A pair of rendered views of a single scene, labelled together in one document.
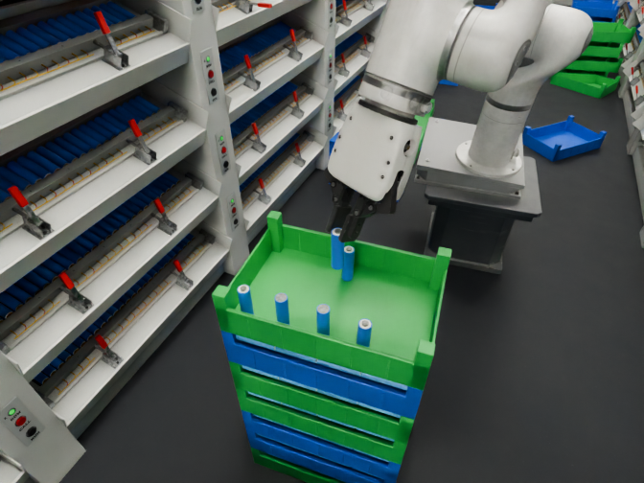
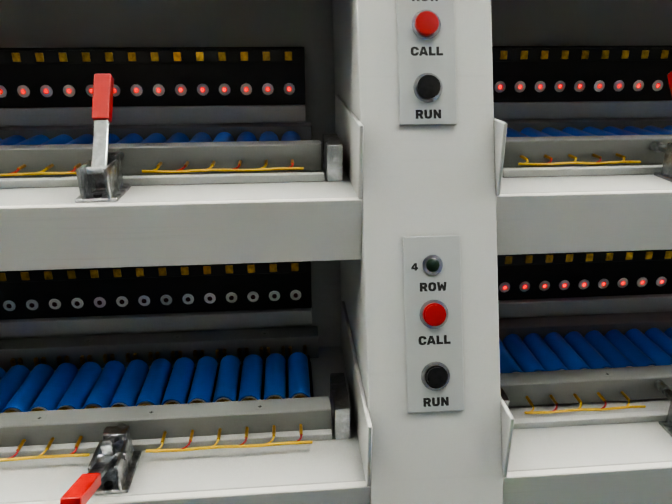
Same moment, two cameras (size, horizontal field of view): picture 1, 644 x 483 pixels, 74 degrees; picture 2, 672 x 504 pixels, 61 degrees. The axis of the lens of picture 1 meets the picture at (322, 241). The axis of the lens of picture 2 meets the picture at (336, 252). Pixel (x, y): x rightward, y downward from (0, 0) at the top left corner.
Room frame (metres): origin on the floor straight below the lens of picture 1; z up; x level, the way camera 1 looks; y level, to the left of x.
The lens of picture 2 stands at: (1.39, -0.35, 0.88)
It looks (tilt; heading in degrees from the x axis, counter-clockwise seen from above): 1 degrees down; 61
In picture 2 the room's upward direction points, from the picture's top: 2 degrees counter-clockwise
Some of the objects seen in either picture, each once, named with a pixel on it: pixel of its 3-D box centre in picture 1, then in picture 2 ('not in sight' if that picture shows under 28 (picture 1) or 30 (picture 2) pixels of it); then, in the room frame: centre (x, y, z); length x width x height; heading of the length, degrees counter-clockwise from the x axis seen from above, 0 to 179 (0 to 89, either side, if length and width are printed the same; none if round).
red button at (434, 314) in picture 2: not in sight; (433, 313); (1.64, -0.03, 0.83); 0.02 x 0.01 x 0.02; 155
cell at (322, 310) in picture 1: (323, 323); not in sight; (0.37, 0.00, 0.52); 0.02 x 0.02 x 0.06
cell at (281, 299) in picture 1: (282, 312); not in sight; (0.39, 0.06, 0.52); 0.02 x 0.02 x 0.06
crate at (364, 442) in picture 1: (334, 376); not in sight; (0.43, -0.02, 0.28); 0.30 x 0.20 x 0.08; 71
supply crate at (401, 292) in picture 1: (337, 288); not in sight; (0.43, -0.02, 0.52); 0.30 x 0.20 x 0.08; 71
